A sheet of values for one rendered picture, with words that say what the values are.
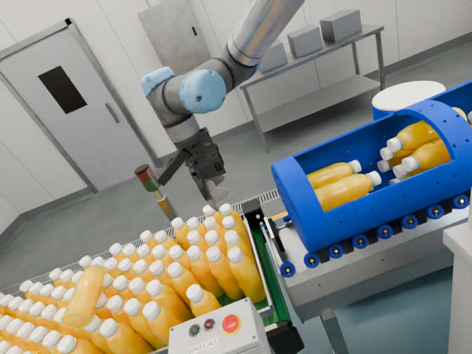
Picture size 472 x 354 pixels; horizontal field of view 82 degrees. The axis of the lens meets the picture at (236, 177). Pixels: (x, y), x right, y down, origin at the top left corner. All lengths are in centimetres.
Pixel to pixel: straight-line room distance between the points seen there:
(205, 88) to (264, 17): 15
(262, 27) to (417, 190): 54
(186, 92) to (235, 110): 365
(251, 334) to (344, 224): 35
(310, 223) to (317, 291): 28
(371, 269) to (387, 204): 25
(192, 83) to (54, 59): 395
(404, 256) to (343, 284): 19
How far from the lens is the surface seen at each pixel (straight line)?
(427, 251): 101
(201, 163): 65
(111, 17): 413
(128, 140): 442
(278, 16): 50
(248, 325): 64
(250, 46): 54
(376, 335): 181
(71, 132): 465
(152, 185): 114
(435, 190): 85
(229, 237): 82
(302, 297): 93
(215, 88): 52
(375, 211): 78
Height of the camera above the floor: 164
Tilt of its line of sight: 30 degrees down
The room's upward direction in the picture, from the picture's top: 25 degrees counter-clockwise
